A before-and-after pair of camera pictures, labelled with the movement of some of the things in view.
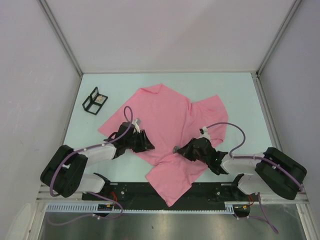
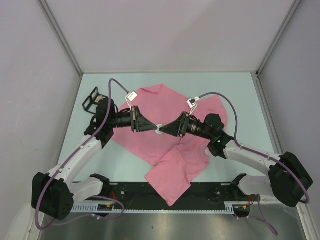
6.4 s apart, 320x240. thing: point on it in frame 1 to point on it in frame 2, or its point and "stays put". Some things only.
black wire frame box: [94, 102] stays put
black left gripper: [144, 143] to [139, 123]
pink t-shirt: [161, 123] stays put
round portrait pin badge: [175, 148] to [157, 131]
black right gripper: [185, 150] to [179, 127]
